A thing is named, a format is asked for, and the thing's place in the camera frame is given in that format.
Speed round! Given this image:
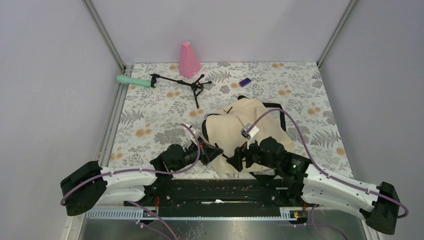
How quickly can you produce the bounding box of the black compass tool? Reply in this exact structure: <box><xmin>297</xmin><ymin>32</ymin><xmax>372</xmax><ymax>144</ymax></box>
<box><xmin>150</xmin><ymin>73</ymin><xmax>212</xmax><ymax>109</ymax></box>

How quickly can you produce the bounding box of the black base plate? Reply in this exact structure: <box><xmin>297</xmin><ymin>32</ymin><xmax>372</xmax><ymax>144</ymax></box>
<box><xmin>136</xmin><ymin>177</ymin><xmax>313</xmax><ymax>218</ymax></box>

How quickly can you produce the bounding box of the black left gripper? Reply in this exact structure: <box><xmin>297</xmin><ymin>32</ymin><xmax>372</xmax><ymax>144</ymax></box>
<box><xmin>172</xmin><ymin>136</ymin><xmax>223</xmax><ymax>172</ymax></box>

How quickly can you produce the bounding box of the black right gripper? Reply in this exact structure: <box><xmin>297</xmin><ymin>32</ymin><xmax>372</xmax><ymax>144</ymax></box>
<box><xmin>226</xmin><ymin>134</ymin><xmax>280</xmax><ymax>172</ymax></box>

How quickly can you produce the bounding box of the small purple box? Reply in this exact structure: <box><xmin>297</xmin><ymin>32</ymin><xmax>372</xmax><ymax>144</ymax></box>
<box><xmin>239</xmin><ymin>78</ymin><xmax>251</xmax><ymax>87</ymax></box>

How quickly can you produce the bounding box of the beige canvas backpack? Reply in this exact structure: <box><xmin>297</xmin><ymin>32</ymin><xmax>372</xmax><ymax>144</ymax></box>
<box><xmin>201</xmin><ymin>96</ymin><xmax>295</xmax><ymax>174</ymax></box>

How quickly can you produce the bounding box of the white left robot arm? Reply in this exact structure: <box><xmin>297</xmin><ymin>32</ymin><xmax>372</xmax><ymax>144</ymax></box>
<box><xmin>60</xmin><ymin>124</ymin><xmax>224</xmax><ymax>216</ymax></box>

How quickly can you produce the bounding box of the green tube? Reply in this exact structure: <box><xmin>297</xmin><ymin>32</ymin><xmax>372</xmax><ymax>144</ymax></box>
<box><xmin>116</xmin><ymin>75</ymin><xmax>157</xmax><ymax>88</ymax></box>

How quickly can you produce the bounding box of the pink cone-shaped object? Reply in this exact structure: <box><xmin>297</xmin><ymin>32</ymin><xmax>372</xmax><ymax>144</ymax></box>
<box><xmin>178</xmin><ymin>41</ymin><xmax>202</xmax><ymax>79</ymax></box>

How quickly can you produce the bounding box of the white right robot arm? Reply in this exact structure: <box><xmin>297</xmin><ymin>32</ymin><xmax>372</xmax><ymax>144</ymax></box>
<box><xmin>227</xmin><ymin>108</ymin><xmax>409</xmax><ymax>235</ymax></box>

